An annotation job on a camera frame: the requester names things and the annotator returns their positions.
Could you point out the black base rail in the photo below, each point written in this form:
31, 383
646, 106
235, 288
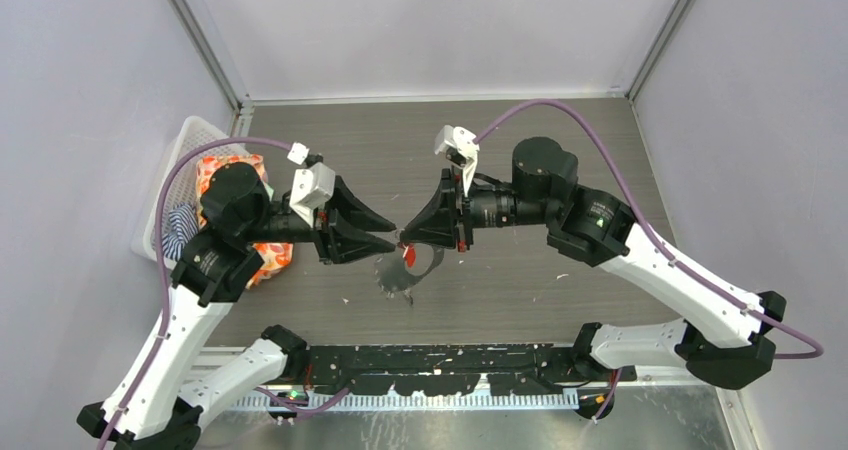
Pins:
440, 370

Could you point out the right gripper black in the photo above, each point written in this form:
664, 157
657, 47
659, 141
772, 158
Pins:
441, 222

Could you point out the silver perforated keyring plate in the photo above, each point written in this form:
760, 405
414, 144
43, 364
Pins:
395, 280

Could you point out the orange floral cloth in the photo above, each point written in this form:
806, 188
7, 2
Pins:
276, 256

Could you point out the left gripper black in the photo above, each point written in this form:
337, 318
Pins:
335, 242

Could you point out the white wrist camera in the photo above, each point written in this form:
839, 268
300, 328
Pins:
460, 148
313, 184

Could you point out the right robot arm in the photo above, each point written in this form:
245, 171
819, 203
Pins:
720, 335

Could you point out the blue striped cloth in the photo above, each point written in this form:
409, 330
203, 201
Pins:
181, 227

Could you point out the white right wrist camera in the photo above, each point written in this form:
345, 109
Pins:
460, 148

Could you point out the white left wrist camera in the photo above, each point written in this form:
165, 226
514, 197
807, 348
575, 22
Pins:
313, 184

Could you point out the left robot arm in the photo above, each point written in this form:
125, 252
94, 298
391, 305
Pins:
156, 406

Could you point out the red key tag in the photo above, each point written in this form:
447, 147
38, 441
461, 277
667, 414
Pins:
409, 255

